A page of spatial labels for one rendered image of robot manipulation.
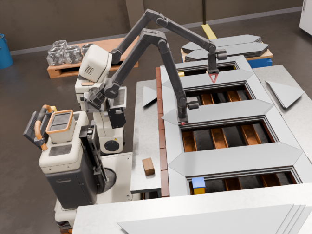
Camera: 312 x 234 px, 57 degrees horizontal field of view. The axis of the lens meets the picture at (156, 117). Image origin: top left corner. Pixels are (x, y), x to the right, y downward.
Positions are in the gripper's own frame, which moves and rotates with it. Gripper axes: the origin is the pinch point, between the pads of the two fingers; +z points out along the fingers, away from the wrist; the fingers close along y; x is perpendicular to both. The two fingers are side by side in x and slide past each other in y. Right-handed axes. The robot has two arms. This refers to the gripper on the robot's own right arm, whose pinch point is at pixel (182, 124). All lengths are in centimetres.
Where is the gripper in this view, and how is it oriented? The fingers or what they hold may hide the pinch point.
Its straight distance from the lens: 188.0
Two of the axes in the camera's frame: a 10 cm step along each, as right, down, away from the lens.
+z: 1.0, 6.4, 7.6
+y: -0.5, -7.6, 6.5
